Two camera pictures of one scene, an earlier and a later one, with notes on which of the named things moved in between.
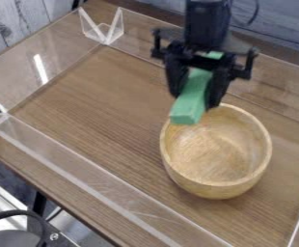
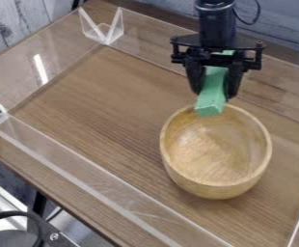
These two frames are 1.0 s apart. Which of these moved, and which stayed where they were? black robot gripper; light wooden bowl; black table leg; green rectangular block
Moved: green rectangular block; black robot gripper
Stayed: black table leg; light wooden bowl
